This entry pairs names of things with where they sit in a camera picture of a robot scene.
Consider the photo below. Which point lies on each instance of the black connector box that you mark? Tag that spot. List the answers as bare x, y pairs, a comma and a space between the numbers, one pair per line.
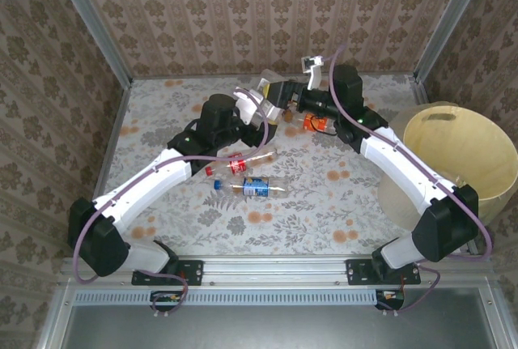
390, 297
166, 298

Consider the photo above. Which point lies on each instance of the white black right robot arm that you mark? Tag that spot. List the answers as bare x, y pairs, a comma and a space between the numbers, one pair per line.
404, 167

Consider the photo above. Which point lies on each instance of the clear bottle red label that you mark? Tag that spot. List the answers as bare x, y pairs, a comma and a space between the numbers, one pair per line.
238, 164

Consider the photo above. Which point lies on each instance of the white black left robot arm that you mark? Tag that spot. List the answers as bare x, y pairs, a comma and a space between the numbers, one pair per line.
141, 187

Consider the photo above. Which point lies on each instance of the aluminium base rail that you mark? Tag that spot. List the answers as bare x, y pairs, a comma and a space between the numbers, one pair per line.
275, 270

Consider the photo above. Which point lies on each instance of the aluminium frame post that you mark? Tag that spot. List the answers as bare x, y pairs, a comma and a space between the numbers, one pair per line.
450, 21
92, 21

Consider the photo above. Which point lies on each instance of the grey metal panel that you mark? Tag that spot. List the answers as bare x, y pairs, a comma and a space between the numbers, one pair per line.
263, 328

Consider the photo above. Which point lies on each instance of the clear bottle blue yellow label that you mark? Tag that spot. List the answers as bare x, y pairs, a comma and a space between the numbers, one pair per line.
256, 187

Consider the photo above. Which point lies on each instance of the cream round bin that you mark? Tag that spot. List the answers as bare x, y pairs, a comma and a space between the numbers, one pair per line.
465, 130

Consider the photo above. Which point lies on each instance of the floral tablecloth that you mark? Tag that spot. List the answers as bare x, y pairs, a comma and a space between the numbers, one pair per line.
303, 211

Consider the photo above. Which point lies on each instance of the clear bottle purple label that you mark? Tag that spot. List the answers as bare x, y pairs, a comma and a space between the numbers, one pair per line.
270, 75

